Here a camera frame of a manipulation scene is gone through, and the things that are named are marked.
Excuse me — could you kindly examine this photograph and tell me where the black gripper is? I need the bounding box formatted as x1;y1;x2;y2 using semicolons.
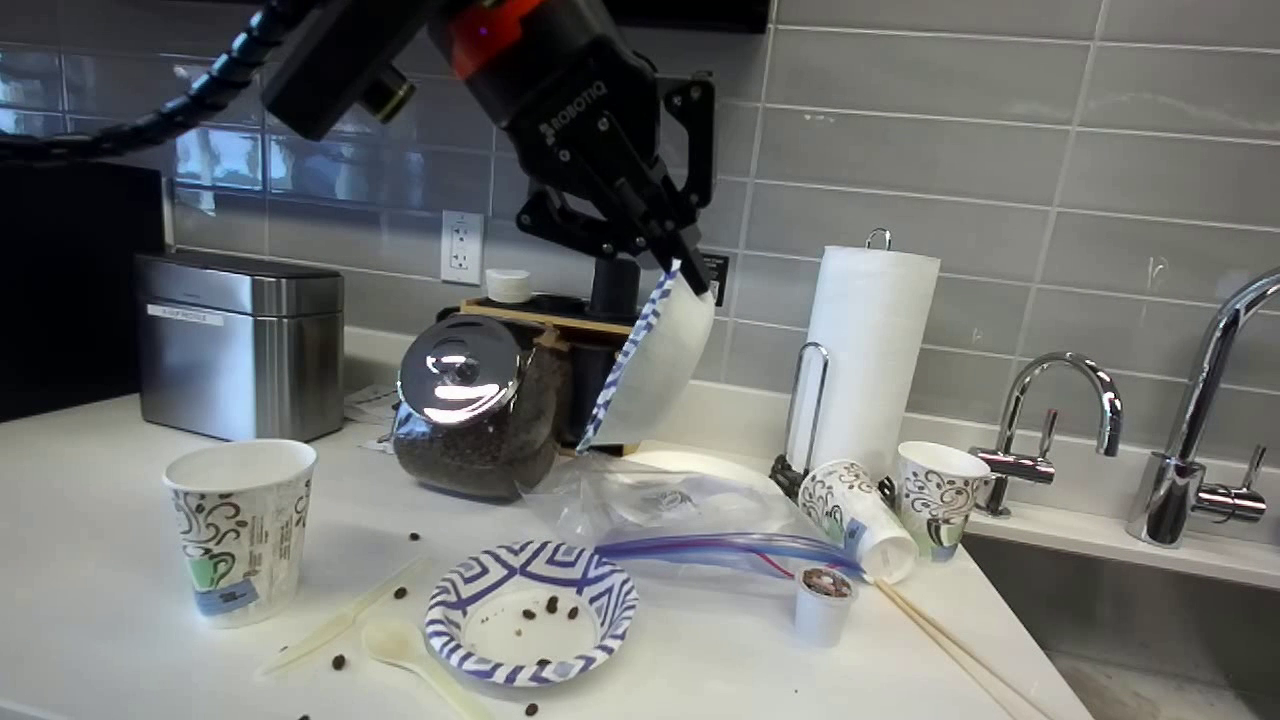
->
467;16;720;300

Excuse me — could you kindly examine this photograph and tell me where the blue patterned paper plate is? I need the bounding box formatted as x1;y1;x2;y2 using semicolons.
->
573;265;720;452
420;535;644;696

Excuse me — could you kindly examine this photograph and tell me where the small white jar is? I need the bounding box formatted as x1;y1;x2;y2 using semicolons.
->
482;265;535;309

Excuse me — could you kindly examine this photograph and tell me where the white paper towel roll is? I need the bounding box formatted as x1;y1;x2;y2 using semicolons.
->
785;239;945;484

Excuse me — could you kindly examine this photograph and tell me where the glass jar with chrome lid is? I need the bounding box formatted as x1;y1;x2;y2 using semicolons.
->
390;310;573;508

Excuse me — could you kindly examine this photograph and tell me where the clear zip bag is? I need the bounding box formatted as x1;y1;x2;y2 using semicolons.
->
556;447;871;593

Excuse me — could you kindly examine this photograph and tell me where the small printed paper cup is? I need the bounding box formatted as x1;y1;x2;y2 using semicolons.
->
888;437;996;563
797;457;920;586

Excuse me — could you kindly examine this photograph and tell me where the stainless steel bin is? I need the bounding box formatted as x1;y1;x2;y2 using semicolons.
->
131;248;354;447

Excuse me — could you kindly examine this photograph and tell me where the small chrome faucet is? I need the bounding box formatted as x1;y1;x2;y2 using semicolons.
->
970;347;1129;521

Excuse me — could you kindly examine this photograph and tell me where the white coffee pod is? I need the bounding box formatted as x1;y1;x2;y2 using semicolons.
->
791;563;861;650

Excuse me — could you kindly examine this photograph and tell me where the white plastic spoon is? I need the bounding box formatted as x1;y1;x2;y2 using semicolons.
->
360;616;493;720

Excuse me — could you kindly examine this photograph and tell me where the large printed paper cup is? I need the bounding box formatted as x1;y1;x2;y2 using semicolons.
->
162;437;320;626

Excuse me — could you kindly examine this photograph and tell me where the pale wooden stick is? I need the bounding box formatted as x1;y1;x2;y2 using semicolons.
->
255;582;395;675

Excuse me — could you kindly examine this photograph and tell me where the wooden chopstick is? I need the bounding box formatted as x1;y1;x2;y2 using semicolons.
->
871;578;1035;720
885;582;1065;720

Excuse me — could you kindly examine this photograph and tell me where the tall chrome faucet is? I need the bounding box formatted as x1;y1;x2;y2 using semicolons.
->
1138;265;1280;548

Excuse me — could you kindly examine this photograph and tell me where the dark sink basin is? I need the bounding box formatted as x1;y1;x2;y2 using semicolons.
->
965;530;1280;720

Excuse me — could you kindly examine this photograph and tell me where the white wall outlet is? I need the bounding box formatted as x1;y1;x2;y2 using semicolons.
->
438;209;489;289

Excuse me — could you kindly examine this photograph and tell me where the wire paper towel holder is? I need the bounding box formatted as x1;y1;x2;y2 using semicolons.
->
767;229;895;505

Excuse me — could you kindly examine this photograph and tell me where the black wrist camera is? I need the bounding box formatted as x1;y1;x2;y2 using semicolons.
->
255;0;438;145

